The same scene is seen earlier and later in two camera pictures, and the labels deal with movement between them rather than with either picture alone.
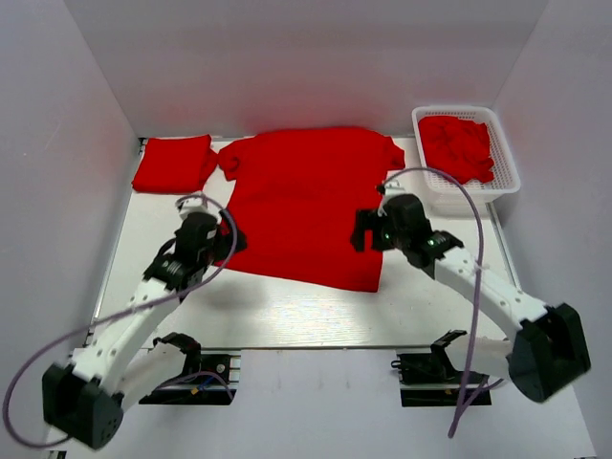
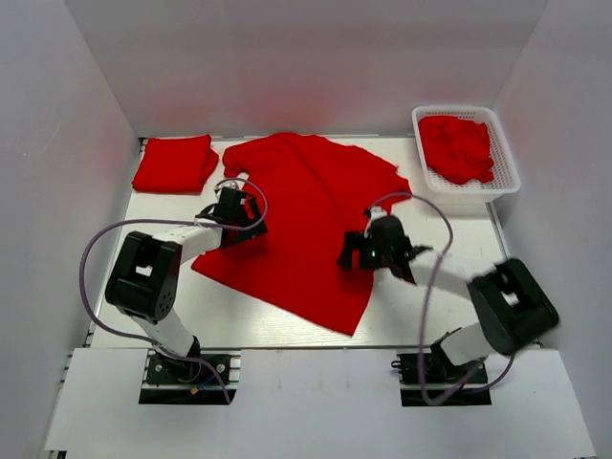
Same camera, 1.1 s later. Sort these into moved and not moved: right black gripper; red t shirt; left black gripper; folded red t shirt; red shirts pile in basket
Moved: left black gripper; right black gripper; red t shirt
Not moved: red shirts pile in basket; folded red t shirt
